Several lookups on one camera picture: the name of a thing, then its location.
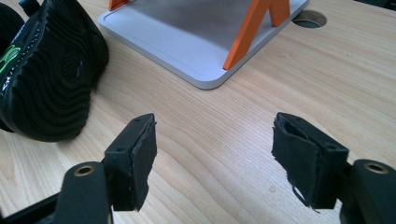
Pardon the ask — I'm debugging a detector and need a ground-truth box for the black shoe with green logo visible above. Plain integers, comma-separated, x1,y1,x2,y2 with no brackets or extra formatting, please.
0,0,110,143

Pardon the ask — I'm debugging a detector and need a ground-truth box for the orange rack frame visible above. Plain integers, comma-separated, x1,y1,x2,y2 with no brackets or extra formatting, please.
107,0,291,71

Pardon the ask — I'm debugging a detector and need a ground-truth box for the round table cable hole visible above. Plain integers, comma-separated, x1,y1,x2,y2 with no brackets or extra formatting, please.
291,9,328,29

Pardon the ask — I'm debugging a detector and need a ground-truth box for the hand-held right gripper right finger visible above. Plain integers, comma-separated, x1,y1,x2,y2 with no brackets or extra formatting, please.
271,112,349,210

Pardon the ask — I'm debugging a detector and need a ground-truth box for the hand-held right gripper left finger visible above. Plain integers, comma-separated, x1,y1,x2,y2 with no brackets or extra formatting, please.
103,112,158,213

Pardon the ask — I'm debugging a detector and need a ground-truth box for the grey rack base tray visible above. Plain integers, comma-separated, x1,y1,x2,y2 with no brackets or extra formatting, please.
97,0,310,91

